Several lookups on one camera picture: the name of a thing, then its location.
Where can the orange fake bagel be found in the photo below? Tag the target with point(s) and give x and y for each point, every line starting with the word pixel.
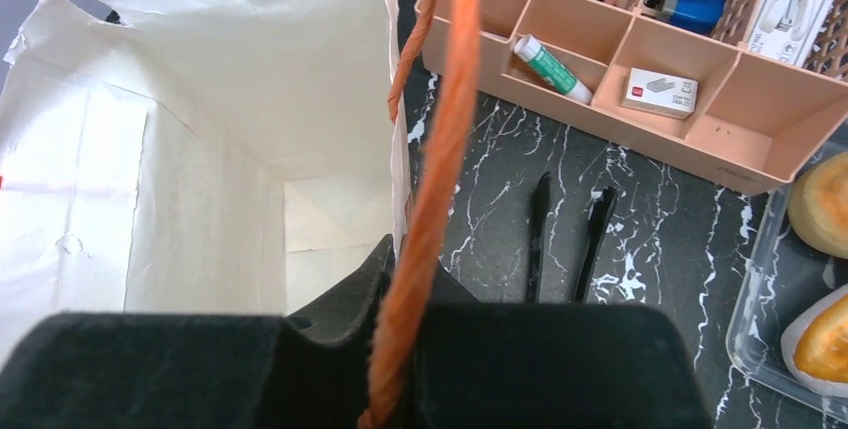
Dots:
pixel 817 208

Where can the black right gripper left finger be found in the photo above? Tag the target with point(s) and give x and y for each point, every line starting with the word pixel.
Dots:
pixel 133 370

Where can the clear plastic tray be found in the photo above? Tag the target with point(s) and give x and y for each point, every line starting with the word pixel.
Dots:
pixel 784 277

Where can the pink desk file organizer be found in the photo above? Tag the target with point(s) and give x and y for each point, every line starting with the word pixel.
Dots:
pixel 756 120

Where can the white small box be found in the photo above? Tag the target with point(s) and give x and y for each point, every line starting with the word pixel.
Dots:
pixel 785 30

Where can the small white card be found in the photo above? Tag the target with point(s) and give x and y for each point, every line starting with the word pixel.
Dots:
pixel 660 94

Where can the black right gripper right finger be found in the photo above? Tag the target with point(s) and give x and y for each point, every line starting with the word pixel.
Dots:
pixel 548 365

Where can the printed paper bag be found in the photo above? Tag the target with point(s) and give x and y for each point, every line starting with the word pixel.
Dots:
pixel 196 157

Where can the green marker pen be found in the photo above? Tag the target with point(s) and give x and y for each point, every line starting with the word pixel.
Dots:
pixel 532 52

